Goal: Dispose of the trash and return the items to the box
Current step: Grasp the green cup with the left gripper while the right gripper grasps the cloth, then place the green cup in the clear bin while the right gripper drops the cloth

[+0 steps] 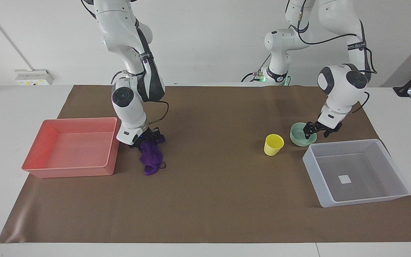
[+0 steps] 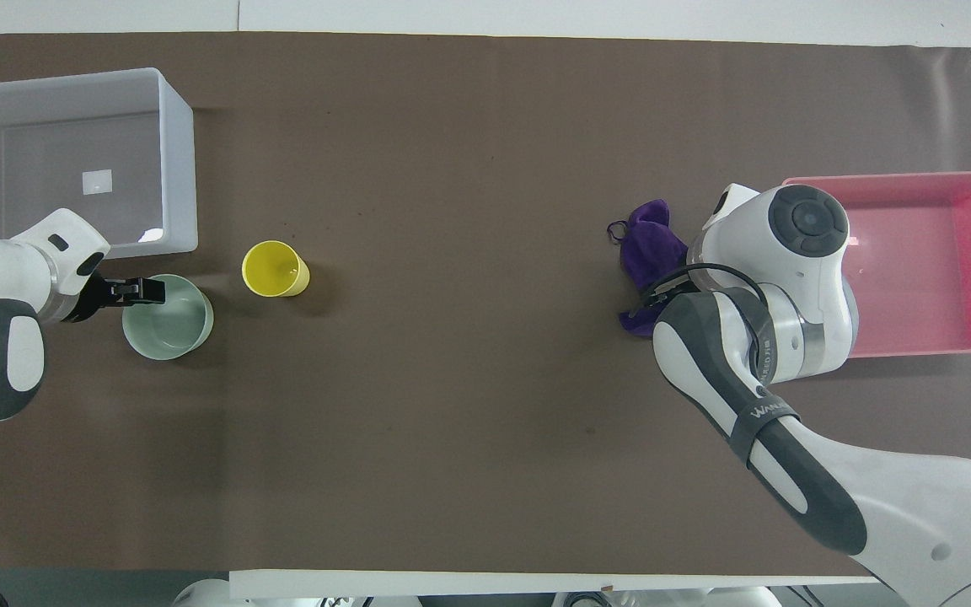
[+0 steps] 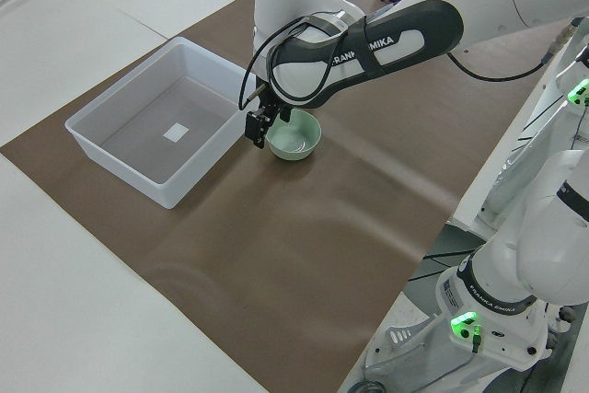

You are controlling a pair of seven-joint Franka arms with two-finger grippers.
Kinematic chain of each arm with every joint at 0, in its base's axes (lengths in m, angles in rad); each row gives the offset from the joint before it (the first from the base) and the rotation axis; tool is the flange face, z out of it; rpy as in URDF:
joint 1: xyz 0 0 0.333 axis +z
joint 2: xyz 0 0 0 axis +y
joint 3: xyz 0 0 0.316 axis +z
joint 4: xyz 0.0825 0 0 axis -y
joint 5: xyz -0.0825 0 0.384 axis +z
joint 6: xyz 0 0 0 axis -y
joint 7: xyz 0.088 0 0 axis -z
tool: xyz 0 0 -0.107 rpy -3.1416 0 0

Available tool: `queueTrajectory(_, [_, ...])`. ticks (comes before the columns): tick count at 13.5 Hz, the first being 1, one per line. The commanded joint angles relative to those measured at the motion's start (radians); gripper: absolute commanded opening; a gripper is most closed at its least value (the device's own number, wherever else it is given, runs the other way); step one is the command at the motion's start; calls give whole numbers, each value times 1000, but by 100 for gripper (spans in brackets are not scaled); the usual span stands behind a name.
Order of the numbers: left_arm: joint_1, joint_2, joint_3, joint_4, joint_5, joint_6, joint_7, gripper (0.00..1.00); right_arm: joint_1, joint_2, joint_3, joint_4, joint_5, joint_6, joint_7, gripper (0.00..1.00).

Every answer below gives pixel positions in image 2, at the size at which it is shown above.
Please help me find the purple cloth pouch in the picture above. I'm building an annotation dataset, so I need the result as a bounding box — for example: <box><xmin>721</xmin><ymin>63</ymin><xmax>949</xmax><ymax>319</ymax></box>
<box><xmin>608</xmin><ymin>199</ymin><xmax>694</xmax><ymax>339</ymax></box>

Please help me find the white plastic bin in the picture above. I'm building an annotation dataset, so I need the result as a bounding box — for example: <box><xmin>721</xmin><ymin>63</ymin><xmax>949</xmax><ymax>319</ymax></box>
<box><xmin>0</xmin><ymin>67</ymin><xmax>199</xmax><ymax>259</ymax></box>

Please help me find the yellow plastic cup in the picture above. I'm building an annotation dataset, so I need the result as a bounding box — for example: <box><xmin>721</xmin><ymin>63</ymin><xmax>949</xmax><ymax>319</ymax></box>
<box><xmin>241</xmin><ymin>240</ymin><xmax>312</xmax><ymax>298</ymax></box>

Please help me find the pale green bowl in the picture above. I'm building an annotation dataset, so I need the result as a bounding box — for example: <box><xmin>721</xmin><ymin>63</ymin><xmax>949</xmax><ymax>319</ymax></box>
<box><xmin>121</xmin><ymin>274</ymin><xmax>215</xmax><ymax>362</ymax></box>

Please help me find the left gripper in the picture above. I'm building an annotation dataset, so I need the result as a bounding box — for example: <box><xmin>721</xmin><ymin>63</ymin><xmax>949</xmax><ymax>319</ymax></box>
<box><xmin>62</xmin><ymin>271</ymin><xmax>121</xmax><ymax>325</ymax></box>

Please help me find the pink plastic bin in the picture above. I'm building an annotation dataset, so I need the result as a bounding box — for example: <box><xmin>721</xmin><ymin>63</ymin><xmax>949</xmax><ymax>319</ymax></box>
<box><xmin>781</xmin><ymin>170</ymin><xmax>971</xmax><ymax>359</ymax></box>

